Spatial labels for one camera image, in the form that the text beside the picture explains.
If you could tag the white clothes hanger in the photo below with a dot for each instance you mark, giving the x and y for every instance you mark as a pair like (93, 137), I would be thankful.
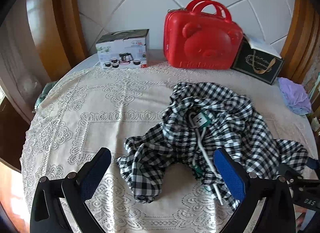
(203, 148)

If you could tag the green cloth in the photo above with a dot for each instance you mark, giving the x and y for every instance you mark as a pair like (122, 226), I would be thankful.
(42, 94)

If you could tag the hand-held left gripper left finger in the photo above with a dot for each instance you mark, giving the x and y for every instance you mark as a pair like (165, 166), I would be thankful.
(96, 173)

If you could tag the wooden frame post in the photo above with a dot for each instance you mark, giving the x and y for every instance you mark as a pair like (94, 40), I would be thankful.
(298, 35)
(67, 27)

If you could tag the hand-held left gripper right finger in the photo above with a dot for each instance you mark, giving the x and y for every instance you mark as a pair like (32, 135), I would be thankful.
(230, 173)

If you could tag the purple cloth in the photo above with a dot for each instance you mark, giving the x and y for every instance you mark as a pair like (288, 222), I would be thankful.
(292, 92)

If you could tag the light blue cloth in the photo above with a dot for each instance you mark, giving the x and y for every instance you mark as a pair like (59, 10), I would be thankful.
(301, 110)

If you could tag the cream lace tablecloth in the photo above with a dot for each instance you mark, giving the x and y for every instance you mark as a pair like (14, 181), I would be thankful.
(87, 113)

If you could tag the tea set cardboard box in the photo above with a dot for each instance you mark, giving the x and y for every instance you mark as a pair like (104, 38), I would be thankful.
(122, 50)

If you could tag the black gift box gold ribbon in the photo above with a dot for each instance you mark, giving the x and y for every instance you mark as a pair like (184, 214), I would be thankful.
(260, 65)

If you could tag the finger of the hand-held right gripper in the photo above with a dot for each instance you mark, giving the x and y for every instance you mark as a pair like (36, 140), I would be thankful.
(287, 171)

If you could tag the red bear-face carry case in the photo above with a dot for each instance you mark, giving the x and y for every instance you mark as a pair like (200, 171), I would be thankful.
(200, 45)

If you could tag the black white checked garment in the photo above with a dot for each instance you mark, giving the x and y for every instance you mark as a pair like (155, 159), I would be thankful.
(237, 113)

